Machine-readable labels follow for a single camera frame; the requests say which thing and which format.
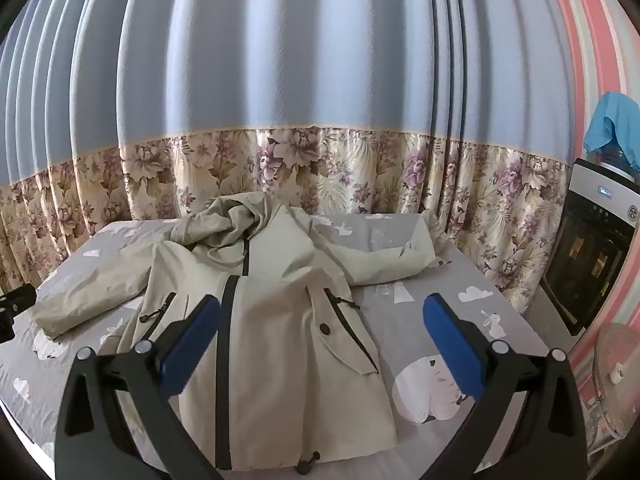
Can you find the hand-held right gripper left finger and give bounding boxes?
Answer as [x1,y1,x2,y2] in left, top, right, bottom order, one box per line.
[54,294,236,480]

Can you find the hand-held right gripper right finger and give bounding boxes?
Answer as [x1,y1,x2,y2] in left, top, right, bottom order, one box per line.
[422,293,586,480]

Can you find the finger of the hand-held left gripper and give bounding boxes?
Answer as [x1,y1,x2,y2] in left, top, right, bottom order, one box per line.
[0,285,37,344]

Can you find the beige hooded jacket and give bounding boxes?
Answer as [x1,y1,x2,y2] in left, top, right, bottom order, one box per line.
[31,191,438,476]

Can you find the grey printed bed sheet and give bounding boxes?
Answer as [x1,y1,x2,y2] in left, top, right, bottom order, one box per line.
[0,212,556,480]

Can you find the round woven basket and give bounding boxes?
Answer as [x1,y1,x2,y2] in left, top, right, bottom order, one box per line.
[592,322,640,441]

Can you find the white and black water dispenser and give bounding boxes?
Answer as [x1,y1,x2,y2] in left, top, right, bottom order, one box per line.
[540,157,640,338]

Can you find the water bottle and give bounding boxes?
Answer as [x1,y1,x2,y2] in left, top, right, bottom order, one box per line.
[599,144,637,177]

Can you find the blue cloth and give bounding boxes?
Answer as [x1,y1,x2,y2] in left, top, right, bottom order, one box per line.
[584,91,640,181]

